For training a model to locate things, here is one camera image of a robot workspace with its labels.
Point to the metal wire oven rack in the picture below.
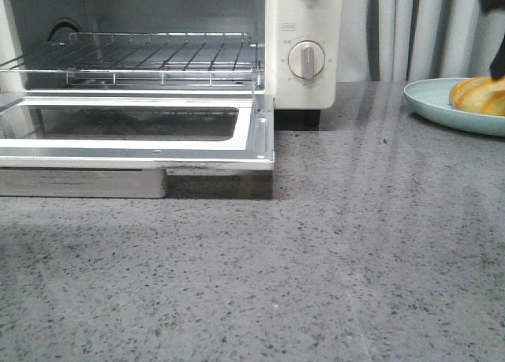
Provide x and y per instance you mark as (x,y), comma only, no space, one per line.
(150,60)

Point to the glass oven door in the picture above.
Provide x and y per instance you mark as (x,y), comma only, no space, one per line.
(111,144)

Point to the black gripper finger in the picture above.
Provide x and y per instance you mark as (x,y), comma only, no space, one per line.
(497,66)

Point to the lower white timer knob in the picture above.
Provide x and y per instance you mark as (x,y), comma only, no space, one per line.
(306,60)

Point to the grey pleated curtain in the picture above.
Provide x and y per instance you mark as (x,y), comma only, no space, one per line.
(408,40)

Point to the white Toshiba toaster oven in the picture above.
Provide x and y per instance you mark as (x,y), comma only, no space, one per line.
(278,25)

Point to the golden croissant bread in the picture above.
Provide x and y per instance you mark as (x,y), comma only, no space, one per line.
(480,95)

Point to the light green plate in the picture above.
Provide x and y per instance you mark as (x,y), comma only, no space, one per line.
(430,99)

